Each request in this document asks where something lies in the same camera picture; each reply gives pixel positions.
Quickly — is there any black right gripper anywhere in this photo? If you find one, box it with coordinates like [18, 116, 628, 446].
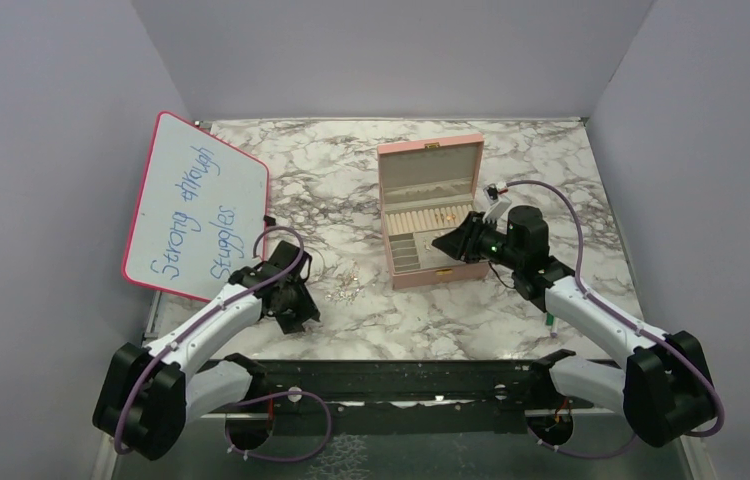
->
[432, 211, 523, 271]

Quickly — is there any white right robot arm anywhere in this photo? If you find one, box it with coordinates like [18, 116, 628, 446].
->
[432, 206, 724, 447]

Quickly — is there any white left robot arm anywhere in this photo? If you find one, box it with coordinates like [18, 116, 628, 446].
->
[92, 241, 320, 460]

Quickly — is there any pink jewelry box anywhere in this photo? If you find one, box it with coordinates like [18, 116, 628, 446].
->
[377, 133, 488, 290]

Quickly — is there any pink-framed whiteboard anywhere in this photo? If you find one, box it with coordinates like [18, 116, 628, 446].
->
[122, 111, 270, 300]

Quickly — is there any rhinestone necklace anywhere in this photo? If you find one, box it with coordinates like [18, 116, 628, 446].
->
[325, 264, 362, 305]

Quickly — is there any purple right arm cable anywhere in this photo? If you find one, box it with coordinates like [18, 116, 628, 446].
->
[504, 180, 726, 460]

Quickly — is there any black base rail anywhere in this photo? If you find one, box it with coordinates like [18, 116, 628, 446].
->
[214, 360, 591, 436]

